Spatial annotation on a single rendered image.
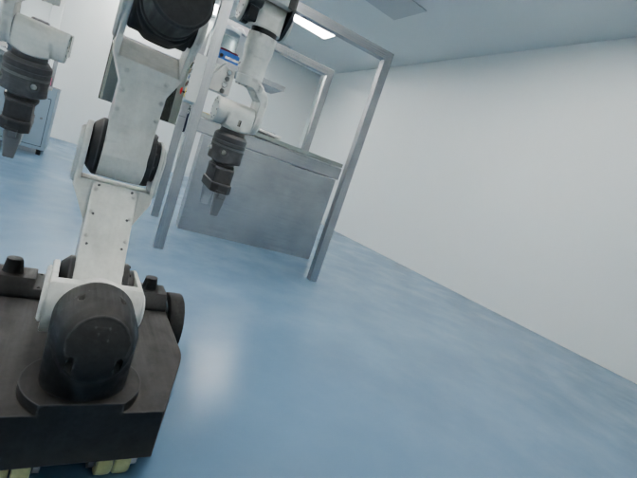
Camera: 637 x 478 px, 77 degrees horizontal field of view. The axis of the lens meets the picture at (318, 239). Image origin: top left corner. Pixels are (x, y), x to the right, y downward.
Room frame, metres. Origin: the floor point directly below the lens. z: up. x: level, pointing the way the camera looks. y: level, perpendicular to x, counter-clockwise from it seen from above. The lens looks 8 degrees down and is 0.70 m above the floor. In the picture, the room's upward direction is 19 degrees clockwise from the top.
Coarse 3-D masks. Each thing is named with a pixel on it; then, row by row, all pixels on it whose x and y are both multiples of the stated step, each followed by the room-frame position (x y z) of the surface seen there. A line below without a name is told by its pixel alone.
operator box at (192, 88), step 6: (198, 54) 2.26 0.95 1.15; (198, 60) 2.26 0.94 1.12; (204, 60) 2.28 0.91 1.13; (192, 66) 2.30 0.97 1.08; (198, 66) 2.27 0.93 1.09; (204, 66) 2.28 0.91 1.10; (192, 72) 2.26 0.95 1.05; (198, 72) 2.27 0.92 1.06; (192, 78) 2.26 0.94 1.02; (198, 78) 2.28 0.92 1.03; (192, 84) 2.27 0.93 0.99; (198, 84) 2.28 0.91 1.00; (186, 90) 2.30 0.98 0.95; (192, 90) 2.27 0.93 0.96; (198, 90) 2.28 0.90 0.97; (186, 96) 2.26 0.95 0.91; (192, 96) 2.27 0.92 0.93; (192, 102) 2.30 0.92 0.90
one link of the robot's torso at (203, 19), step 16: (144, 0) 0.80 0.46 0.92; (160, 0) 0.74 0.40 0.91; (176, 0) 0.75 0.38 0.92; (192, 0) 0.76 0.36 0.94; (208, 0) 0.78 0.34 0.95; (144, 16) 0.84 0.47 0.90; (160, 16) 0.75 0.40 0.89; (176, 16) 0.75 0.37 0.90; (192, 16) 0.77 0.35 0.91; (208, 16) 0.78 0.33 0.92; (160, 32) 0.85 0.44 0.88; (176, 32) 0.81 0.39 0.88; (192, 32) 0.85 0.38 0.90
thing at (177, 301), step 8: (168, 296) 1.25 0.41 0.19; (176, 296) 1.26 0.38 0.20; (168, 304) 1.22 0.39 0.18; (176, 304) 1.22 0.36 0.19; (184, 304) 1.24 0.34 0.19; (168, 312) 1.20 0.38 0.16; (176, 312) 1.20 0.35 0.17; (184, 312) 1.22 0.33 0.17; (176, 320) 1.19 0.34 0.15; (176, 328) 1.19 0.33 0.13; (176, 336) 1.19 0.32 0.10
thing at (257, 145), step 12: (204, 120) 3.07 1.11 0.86; (204, 132) 3.08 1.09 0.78; (252, 144) 3.25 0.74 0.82; (264, 144) 3.29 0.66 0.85; (276, 156) 3.35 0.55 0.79; (288, 156) 3.39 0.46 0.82; (300, 156) 3.44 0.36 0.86; (312, 168) 3.50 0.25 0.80; (324, 168) 3.55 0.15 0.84; (336, 168) 3.60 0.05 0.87
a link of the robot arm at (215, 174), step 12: (216, 144) 1.03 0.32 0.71; (216, 156) 1.03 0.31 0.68; (228, 156) 1.03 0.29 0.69; (240, 156) 1.06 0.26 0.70; (216, 168) 1.03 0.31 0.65; (228, 168) 1.05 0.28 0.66; (204, 180) 1.08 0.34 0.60; (216, 180) 1.03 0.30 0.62; (228, 180) 1.05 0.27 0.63; (216, 192) 1.02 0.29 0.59; (228, 192) 1.05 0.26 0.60
